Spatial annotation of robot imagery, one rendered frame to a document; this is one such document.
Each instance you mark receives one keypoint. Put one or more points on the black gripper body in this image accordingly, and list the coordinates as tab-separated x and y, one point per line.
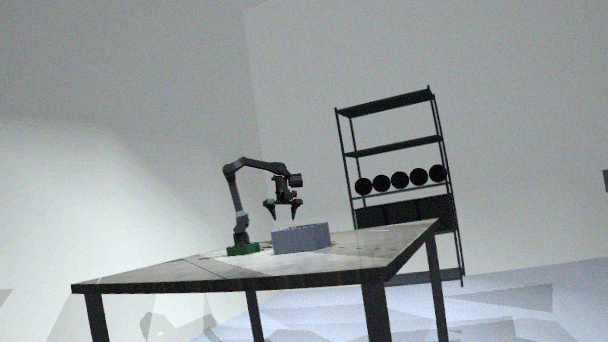
293	202

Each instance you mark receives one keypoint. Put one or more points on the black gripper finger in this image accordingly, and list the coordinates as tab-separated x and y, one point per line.
293	211
271	209

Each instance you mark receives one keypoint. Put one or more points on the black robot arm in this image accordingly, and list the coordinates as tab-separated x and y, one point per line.
294	180

